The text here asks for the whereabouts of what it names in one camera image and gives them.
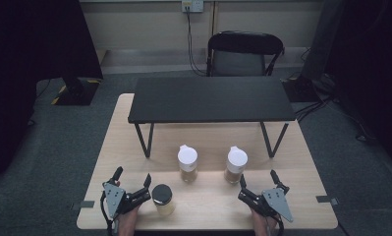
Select dark curtain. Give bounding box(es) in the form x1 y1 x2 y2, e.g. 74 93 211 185
0 0 104 181
324 0 392 173

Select grey curtain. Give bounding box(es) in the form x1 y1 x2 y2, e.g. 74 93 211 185
301 0 346 82

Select black-lidded glass jar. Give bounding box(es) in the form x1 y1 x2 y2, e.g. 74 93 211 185
151 183 177 216

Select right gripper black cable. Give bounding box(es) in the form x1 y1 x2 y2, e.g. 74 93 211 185
272 214 285 236

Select black stand base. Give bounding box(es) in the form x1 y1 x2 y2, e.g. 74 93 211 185
50 77 101 106

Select grey tape strip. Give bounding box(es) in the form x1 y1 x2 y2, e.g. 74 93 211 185
315 195 340 207
70 200 95 211

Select white wall socket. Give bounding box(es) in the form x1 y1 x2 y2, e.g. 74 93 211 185
181 0 204 14

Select black folding chair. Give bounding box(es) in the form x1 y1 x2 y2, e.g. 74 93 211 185
206 30 286 78

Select black shelf with metal legs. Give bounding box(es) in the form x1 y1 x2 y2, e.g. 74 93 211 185
128 76 297 159

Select black wall socket cable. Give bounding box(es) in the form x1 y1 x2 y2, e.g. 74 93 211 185
185 11 208 78

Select white-lidded spice jar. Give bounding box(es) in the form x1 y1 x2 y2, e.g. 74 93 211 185
224 146 249 185
177 144 198 184

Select person's right hand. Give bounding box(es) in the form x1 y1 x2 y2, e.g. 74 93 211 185
251 209 278 236

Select person's left hand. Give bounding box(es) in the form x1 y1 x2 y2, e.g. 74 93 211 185
118 206 140 236

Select black floor box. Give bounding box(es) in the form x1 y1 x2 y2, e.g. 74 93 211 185
281 77 319 103

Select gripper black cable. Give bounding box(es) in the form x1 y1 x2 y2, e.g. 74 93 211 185
99 191 115 236
272 214 285 236

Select black floor cables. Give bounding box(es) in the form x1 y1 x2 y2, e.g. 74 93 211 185
294 73 379 144

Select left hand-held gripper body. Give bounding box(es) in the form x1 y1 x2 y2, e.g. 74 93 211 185
99 178 152 220

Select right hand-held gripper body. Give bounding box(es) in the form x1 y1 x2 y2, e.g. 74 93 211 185
237 187 295 224

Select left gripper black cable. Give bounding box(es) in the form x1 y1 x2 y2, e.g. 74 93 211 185
99 191 115 236

